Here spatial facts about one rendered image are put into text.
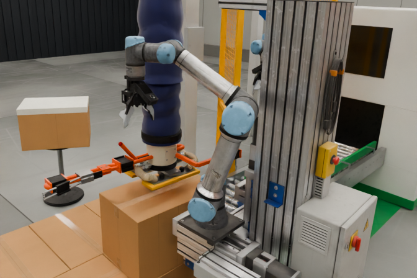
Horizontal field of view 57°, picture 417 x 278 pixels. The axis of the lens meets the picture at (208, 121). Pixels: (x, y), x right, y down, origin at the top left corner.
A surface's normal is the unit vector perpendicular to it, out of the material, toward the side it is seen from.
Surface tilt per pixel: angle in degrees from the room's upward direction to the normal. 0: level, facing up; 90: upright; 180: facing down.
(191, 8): 90
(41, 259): 0
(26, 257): 0
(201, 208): 97
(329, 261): 90
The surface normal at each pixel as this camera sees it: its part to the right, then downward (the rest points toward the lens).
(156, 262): 0.68, 0.25
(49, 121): 0.26, 0.31
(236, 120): -0.22, 0.18
